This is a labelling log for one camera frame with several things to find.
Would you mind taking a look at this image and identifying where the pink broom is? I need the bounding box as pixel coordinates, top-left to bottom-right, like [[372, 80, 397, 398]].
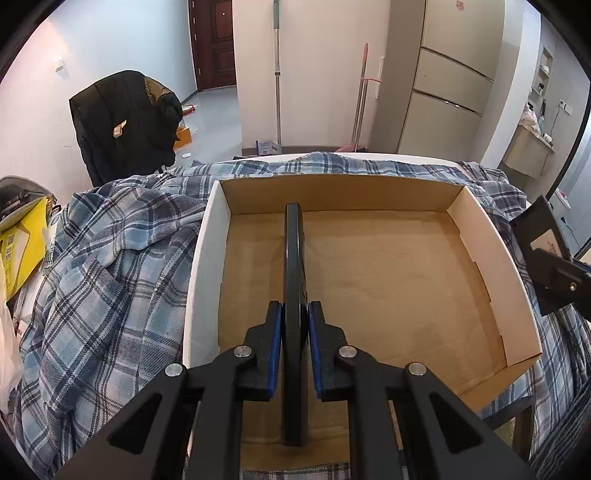
[[335, 43, 384, 153]]

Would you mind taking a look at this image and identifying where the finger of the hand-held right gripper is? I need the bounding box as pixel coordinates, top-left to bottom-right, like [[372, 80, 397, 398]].
[[531, 248, 591, 308]]

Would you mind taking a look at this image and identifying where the black slab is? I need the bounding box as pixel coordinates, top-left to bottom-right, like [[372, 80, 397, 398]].
[[283, 203, 309, 448]]

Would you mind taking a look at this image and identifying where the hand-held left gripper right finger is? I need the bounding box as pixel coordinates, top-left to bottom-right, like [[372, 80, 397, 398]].
[[308, 301, 539, 480]]

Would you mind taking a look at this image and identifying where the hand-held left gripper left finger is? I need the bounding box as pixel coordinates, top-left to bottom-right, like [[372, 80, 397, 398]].
[[55, 301, 283, 480]]

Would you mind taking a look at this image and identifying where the blue plaid shirt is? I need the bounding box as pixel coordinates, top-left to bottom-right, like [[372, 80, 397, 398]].
[[14, 150, 591, 480]]

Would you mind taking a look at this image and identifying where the beige cabinet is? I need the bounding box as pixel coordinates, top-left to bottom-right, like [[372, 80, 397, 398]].
[[503, 122, 555, 178]]

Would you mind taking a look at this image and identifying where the cardboard box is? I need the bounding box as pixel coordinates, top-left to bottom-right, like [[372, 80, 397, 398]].
[[182, 174, 543, 472]]

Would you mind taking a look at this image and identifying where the beige refrigerator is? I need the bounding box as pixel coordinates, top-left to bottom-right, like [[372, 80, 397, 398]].
[[396, 0, 506, 164]]

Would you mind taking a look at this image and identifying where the grey bag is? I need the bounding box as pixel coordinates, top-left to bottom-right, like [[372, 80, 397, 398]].
[[0, 175, 56, 217]]

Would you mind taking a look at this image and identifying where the black jacket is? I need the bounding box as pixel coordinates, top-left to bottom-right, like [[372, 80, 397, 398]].
[[69, 70, 184, 186]]

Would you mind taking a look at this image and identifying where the wall niche shelf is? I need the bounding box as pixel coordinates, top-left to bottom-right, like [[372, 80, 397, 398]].
[[531, 46, 554, 100]]

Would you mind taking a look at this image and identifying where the yellow box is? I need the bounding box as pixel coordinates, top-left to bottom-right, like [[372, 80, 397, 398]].
[[0, 196, 49, 296]]

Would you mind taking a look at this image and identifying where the dark red door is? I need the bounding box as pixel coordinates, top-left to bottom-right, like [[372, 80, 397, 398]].
[[189, 0, 237, 93]]

